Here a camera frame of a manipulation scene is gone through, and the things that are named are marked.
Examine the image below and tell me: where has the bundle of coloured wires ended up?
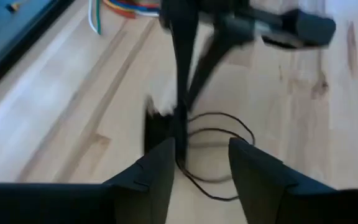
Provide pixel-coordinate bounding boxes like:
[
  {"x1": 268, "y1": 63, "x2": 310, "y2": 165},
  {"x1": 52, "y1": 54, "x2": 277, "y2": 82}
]
[{"x1": 88, "y1": 0, "x2": 160, "y2": 34}]

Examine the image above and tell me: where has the bundle of coloured cables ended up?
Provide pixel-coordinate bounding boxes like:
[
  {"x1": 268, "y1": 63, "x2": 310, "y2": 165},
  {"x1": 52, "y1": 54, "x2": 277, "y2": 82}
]
[{"x1": 95, "y1": 0, "x2": 103, "y2": 35}]

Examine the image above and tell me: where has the beige cable with plug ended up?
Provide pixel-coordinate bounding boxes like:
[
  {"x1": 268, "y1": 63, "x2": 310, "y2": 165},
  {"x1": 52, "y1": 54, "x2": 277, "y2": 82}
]
[{"x1": 6, "y1": 2, "x2": 22, "y2": 13}]

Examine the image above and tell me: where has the colourful cable bundle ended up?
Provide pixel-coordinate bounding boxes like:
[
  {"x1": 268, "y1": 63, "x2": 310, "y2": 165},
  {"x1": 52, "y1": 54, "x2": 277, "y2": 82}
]
[{"x1": 104, "y1": 0, "x2": 161, "y2": 19}]

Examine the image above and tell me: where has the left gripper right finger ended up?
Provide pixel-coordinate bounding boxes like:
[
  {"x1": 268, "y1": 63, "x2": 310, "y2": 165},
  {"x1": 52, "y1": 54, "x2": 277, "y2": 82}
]
[{"x1": 228, "y1": 138, "x2": 358, "y2": 224}]

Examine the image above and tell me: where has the long thin black cord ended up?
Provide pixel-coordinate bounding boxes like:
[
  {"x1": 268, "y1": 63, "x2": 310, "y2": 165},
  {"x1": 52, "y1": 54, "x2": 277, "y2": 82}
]
[{"x1": 175, "y1": 111, "x2": 256, "y2": 202}]

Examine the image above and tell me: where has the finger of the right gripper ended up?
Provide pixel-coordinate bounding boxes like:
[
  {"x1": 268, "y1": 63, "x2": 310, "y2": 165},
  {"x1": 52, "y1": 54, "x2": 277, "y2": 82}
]
[
  {"x1": 168, "y1": 21, "x2": 199, "y2": 157},
  {"x1": 186, "y1": 24, "x2": 255, "y2": 110}
]

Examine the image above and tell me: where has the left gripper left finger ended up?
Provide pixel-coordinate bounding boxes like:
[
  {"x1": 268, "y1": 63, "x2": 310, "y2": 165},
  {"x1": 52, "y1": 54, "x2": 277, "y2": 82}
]
[{"x1": 0, "y1": 138, "x2": 176, "y2": 224}]

